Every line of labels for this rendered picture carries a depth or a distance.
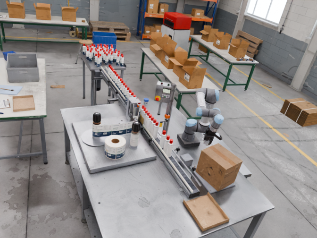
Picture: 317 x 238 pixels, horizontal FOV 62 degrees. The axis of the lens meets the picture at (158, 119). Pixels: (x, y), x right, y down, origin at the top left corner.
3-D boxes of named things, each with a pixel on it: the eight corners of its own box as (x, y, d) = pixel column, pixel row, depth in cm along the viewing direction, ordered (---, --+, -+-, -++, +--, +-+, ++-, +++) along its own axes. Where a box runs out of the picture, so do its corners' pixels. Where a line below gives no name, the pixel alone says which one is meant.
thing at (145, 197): (59, 110, 323) (59, 108, 322) (166, 99, 390) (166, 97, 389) (113, 272, 170) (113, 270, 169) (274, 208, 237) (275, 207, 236)
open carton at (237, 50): (223, 52, 665) (227, 37, 645) (237, 53, 678) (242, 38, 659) (231, 58, 631) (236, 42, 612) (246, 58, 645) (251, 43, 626)
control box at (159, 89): (155, 97, 286) (157, 80, 276) (171, 99, 285) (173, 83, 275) (154, 101, 277) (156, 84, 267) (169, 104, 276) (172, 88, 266)
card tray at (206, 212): (182, 202, 225) (183, 199, 223) (207, 194, 236) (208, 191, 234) (202, 231, 203) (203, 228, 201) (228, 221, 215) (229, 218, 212)
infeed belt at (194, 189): (124, 105, 350) (125, 103, 348) (130, 105, 354) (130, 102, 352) (190, 197, 230) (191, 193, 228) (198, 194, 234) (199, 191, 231)
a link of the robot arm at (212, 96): (194, 127, 300) (205, 85, 269) (207, 129, 301) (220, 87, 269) (195, 134, 290) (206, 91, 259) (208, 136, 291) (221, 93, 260)
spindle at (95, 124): (91, 134, 277) (91, 111, 262) (99, 133, 281) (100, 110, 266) (93, 140, 270) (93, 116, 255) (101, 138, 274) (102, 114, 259)
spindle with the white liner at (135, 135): (128, 144, 273) (130, 120, 258) (136, 143, 277) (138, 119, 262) (131, 150, 267) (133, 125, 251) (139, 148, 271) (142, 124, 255)
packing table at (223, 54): (184, 60, 814) (189, 34, 774) (206, 60, 844) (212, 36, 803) (222, 92, 644) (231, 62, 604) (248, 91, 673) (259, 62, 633)
